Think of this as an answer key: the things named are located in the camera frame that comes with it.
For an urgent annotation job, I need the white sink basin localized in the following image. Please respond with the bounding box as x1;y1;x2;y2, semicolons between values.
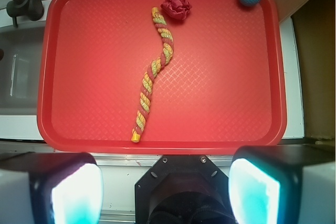
1;22;46;115

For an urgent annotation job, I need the multicolored twisted rope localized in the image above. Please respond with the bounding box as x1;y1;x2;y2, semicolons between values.
131;6;175;143

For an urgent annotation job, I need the dark metal faucet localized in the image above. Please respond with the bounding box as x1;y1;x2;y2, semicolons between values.
6;0;45;28

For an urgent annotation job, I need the crumpled red cloth toy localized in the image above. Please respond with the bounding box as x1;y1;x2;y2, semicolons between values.
161;0;192;21

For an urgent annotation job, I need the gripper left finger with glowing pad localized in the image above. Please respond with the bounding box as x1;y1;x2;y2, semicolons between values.
1;152;103;223

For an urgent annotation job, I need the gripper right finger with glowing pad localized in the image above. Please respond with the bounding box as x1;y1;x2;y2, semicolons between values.
228;145;335;223

